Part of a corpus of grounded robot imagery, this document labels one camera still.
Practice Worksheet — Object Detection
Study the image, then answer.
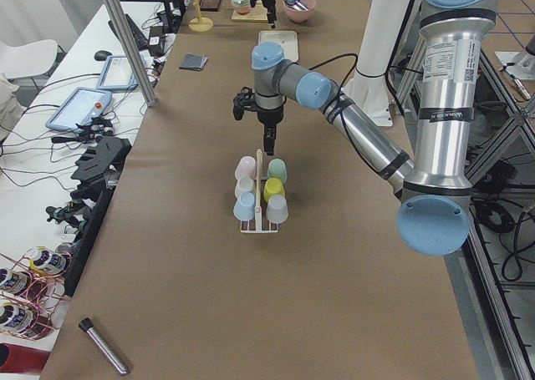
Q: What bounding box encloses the yellow cup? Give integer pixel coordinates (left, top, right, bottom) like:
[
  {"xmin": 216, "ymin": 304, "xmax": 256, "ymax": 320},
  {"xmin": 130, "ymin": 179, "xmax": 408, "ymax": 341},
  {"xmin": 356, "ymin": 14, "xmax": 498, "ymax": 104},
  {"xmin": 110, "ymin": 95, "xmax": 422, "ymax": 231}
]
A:
[{"xmin": 263, "ymin": 177, "xmax": 285, "ymax": 202}]

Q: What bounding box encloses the blue cup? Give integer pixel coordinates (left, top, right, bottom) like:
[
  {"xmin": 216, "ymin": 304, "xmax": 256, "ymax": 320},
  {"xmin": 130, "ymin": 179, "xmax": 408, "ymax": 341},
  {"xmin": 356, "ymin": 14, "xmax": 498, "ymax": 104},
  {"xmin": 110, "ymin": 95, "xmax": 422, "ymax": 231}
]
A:
[{"xmin": 233, "ymin": 192, "xmax": 256, "ymax": 221}]

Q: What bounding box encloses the grey folded cloth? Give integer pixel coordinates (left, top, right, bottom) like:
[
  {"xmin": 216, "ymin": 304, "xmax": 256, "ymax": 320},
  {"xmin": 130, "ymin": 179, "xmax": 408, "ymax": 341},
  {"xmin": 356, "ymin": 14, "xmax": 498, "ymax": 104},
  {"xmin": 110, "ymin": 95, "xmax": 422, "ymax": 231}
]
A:
[{"xmin": 179, "ymin": 53, "xmax": 208, "ymax": 72}]

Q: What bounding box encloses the white pedestal column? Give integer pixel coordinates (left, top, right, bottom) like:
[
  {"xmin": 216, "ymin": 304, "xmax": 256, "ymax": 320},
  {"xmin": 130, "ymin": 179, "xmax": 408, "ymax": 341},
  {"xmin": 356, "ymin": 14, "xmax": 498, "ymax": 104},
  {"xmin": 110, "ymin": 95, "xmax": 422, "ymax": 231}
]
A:
[{"xmin": 344, "ymin": 0, "xmax": 415, "ymax": 127}]

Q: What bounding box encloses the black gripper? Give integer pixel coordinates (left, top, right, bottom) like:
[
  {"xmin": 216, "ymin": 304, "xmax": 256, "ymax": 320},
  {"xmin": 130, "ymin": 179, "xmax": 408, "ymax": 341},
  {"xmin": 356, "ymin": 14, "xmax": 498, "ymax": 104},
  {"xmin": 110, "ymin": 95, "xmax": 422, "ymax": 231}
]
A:
[
  {"xmin": 262, "ymin": 0, "xmax": 276, "ymax": 29},
  {"xmin": 257, "ymin": 106, "xmax": 284, "ymax": 155}
]

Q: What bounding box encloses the wooden mug tree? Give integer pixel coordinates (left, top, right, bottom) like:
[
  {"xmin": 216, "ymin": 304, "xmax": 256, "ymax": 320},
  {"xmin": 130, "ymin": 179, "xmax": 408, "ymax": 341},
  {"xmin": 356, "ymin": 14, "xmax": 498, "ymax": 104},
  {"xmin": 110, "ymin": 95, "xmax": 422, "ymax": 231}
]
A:
[{"xmin": 188, "ymin": 0, "xmax": 213, "ymax": 33}]

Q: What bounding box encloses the aluminium frame post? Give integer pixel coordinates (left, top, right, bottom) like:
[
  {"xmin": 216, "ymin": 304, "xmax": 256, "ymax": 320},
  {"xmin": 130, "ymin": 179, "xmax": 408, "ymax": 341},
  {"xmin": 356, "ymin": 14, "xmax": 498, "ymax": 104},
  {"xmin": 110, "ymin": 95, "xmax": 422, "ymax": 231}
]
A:
[{"xmin": 103, "ymin": 0, "xmax": 157, "ymax": 108}]

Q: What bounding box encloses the cream rabbit tray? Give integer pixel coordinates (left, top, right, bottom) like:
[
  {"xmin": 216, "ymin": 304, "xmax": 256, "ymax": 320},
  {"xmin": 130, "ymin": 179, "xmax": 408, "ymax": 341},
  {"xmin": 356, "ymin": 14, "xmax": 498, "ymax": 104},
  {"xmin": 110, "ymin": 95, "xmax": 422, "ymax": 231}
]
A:
[{"xmin": 257, "ymin": 30, "xmax": 299, "ymax": 63}]

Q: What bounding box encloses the lower teach pendant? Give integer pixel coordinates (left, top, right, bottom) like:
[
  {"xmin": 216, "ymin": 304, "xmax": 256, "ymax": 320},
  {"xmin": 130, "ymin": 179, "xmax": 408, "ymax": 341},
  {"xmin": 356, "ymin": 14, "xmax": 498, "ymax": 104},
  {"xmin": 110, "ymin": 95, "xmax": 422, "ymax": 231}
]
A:
[{"xmin": 45, "ymin": 87, "xmax": 112, "ymax": 132}]

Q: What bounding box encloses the green cup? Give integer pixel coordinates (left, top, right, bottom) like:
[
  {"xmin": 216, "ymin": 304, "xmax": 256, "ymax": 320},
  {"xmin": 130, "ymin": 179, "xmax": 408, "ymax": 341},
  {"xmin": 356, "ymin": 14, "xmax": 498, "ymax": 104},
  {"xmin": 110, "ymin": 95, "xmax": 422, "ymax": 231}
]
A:
[{"xmin": 267, "ymin": 159, "xmax": 288, "ymax": 184}]

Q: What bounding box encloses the wooden cutting board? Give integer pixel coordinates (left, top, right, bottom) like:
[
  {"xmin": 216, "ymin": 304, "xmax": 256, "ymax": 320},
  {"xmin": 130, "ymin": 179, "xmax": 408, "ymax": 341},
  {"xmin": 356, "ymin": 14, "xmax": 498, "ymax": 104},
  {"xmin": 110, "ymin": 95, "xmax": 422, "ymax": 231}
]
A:
[{"xmin": 232, "ymin": 3, "xmax": 268, "ymax": 23}]

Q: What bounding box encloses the metal tube black cap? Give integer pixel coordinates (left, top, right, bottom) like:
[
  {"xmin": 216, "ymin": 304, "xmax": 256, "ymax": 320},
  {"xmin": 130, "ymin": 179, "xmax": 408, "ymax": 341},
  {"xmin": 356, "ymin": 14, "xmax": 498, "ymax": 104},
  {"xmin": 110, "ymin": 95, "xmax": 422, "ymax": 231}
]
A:
[{"xmin": 79, "ymin": 317, "xmax": 130, "ymax": 376}]

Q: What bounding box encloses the pink bowl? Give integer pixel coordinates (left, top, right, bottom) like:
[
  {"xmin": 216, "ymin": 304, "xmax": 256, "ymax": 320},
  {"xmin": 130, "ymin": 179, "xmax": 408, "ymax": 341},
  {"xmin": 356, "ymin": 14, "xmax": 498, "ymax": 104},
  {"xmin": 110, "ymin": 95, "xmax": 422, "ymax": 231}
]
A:
[{"xmin": 283, "ymin": 0, "xmax": 317, "ymax": 23}]

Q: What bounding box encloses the grey cup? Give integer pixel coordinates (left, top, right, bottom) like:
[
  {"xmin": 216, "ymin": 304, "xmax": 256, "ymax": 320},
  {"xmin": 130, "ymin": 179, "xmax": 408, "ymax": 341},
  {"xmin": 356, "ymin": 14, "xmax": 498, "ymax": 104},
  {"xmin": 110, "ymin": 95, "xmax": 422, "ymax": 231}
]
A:
[{"xmin": 266, "ymin": 195, "xmax": 289, "ymax": 225}]

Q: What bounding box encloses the cream cup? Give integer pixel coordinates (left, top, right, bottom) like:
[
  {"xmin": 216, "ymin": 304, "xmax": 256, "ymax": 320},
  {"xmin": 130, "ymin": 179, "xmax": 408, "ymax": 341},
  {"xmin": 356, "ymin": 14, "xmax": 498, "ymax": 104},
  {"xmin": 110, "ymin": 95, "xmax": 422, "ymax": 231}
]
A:
[{"xmin": 234, "ymin": 176, "xmax": 256, "ymax": 198}]

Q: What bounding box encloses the white cup rack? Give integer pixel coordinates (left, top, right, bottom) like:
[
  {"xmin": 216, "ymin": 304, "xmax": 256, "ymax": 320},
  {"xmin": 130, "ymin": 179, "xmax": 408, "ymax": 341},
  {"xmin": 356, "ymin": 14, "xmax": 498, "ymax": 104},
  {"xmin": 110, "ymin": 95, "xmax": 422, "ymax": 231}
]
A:
[{"xmin": 240, "ymin": 149, "xmax": 279, "ymax": 234}]

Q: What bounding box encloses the black keyboard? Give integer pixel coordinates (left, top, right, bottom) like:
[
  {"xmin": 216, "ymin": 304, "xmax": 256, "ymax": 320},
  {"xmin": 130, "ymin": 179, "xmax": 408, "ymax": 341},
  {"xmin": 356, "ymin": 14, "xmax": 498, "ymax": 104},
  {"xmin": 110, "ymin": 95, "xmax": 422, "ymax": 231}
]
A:
[{"xmin": 125, "ymin": 14, "xmax": 149, "ymax": 51}]

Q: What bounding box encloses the pink cup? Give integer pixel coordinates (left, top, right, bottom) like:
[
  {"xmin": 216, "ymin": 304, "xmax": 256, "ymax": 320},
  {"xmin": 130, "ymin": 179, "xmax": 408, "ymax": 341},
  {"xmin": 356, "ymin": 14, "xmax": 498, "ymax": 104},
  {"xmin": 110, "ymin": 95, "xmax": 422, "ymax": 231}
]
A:
[{"xmin": 234, "ymin": 155, "xmax": 257, "ymax": 180}]

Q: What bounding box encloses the upper teach pendant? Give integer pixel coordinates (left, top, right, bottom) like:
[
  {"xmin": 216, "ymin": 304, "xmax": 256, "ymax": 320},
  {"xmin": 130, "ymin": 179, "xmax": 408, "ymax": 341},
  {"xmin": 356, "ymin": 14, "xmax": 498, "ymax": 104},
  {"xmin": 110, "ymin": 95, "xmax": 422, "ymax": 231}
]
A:
[{"xmin": 96, "ymin": 55, "xmax": 137, "ymax": 92}]

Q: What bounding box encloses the black computer mouse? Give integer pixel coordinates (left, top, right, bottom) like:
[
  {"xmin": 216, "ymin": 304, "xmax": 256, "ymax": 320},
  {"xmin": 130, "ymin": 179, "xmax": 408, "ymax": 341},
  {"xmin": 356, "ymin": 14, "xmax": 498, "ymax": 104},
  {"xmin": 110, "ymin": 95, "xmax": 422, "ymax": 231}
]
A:
[{"xmin": 94, "ymin": 50, "xmax": 111, "ymax": 61}]

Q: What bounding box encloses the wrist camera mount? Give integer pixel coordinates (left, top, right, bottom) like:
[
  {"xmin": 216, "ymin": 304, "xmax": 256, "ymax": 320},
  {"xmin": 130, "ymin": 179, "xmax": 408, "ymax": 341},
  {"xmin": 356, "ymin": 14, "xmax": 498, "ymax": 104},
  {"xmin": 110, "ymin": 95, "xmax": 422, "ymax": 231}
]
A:
[{"xmin": 232, "ymin": 87, "xmax": 256, "ymax": 121}]

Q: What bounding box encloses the teach pendant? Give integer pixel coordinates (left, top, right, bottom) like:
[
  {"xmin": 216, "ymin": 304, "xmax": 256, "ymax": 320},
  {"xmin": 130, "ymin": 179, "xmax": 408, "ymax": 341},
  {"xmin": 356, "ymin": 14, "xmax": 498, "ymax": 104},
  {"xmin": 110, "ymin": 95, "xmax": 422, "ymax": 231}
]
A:
[
  {"xmin": 45, "ymin": 87, "xmax": 112, "ymax": 132},
  {"xmin": 96, "ymin": 55, "xmax": 137, "ymax": 92}
]

